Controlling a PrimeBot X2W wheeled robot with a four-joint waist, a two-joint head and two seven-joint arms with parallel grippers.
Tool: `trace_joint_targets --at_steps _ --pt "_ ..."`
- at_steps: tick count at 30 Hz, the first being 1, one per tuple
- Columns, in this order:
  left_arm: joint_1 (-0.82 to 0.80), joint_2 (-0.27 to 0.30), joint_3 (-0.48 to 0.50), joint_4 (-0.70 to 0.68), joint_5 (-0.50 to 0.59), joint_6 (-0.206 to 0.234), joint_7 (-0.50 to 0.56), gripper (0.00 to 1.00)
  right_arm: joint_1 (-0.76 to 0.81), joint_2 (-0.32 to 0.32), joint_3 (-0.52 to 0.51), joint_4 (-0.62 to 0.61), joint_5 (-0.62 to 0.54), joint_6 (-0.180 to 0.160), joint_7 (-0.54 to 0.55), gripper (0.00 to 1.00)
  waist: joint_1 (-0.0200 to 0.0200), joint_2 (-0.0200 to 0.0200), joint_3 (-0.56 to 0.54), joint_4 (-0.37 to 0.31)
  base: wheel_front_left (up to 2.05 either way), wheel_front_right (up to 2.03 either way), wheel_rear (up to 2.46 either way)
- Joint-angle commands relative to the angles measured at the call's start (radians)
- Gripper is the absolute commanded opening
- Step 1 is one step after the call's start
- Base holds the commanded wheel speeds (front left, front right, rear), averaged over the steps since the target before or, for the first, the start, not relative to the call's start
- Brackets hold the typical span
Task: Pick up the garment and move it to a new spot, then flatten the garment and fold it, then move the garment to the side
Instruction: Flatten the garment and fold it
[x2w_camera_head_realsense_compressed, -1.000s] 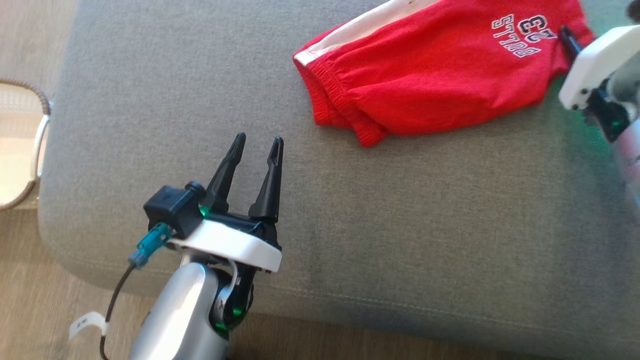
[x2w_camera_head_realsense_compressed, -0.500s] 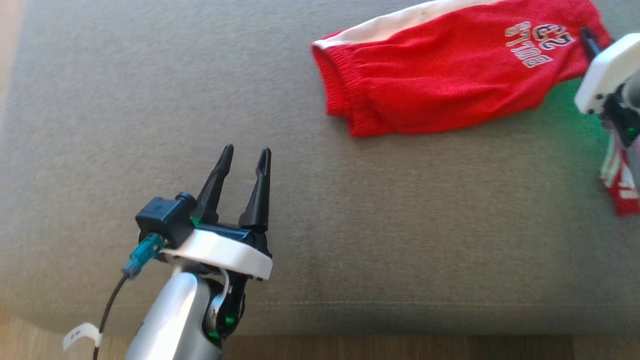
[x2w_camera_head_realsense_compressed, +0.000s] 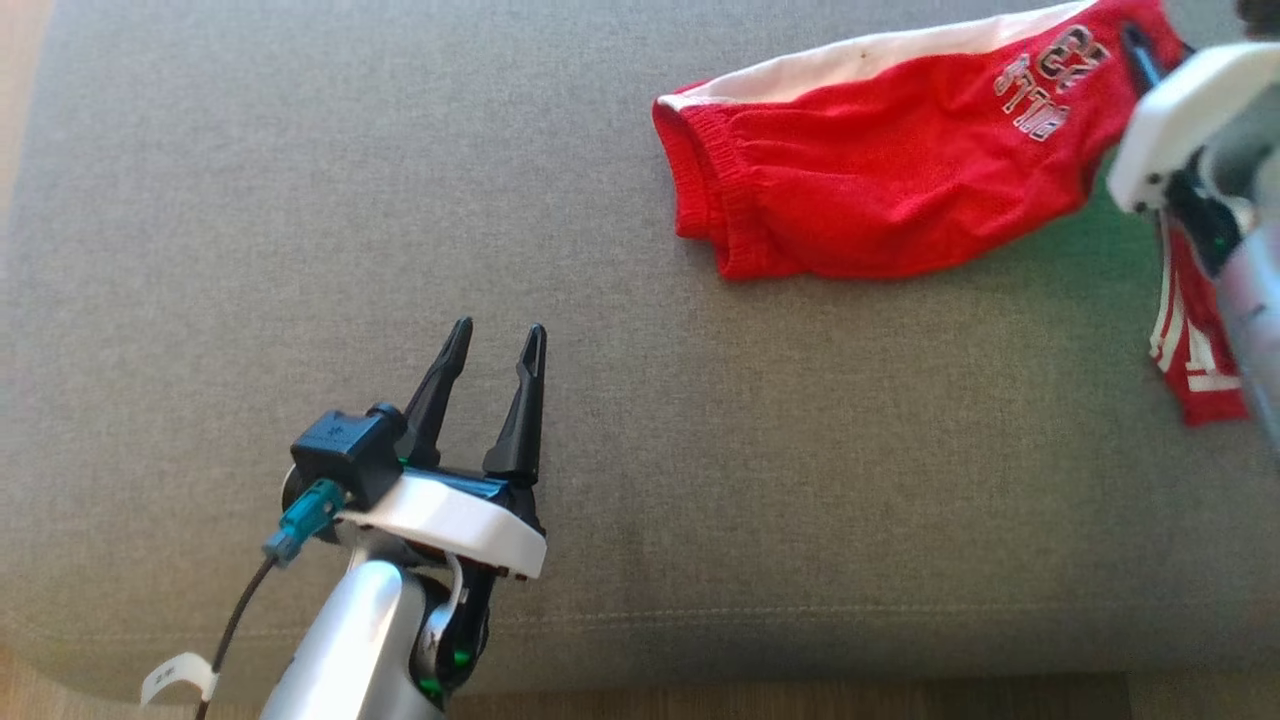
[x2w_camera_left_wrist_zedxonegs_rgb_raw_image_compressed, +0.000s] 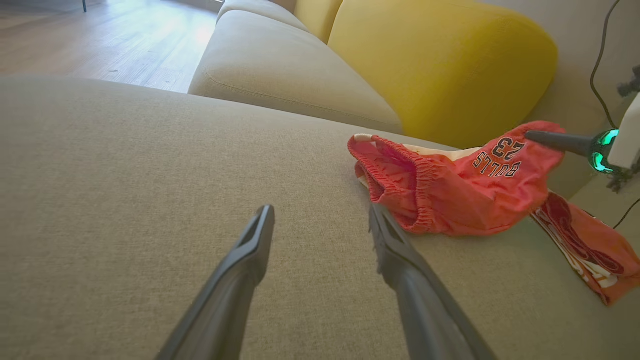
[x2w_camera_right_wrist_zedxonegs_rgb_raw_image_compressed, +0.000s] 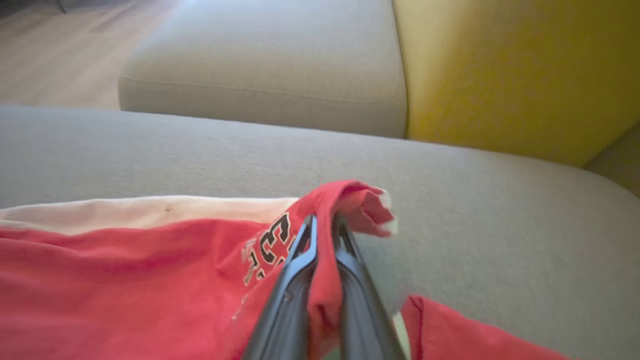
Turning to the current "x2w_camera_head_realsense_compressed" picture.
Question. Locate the red white-trimmed jersey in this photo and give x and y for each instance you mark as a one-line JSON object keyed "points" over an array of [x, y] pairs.
{"points": [[1195, 370]]}

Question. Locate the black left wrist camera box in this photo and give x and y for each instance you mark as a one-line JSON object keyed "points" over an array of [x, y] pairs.
{"points": [[345, 450]]}

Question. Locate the red printed basketball shorts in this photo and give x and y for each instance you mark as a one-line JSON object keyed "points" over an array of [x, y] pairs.
{"points": [[880, 170]]}

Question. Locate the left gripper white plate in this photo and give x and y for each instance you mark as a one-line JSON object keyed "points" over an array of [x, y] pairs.
{"points": [[450, 520]]}

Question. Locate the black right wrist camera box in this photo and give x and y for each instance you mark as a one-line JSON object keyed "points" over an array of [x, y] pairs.
{"points": [[1262, 15]]}

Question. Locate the teal camera connector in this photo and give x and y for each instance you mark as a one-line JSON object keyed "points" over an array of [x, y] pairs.
{"points": [[305, 520]]}

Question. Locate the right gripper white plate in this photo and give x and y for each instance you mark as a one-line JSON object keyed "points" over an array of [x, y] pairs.
{"points": [[1170, 110]]}

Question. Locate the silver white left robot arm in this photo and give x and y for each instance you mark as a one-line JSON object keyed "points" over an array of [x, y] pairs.
{"points": [[350, 640]]}

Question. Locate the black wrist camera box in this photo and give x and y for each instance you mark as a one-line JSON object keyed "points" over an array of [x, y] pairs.
{"points": [[1262, 15], [345, 450]]}

